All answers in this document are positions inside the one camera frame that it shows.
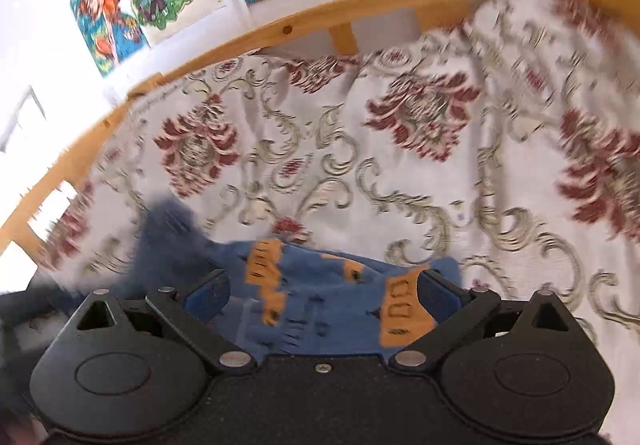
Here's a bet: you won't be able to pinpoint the blue orange patterned pants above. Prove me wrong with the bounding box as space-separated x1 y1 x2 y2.
125 199 459 361

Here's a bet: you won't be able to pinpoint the wooden bed frame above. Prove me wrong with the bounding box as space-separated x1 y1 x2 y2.
1 0 639 260

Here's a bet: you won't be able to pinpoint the orange fish wall drawing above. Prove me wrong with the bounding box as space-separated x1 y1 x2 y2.
70 0 148 76

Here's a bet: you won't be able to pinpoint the white floral bedspread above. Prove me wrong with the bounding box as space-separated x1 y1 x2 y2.
37 0 640 366

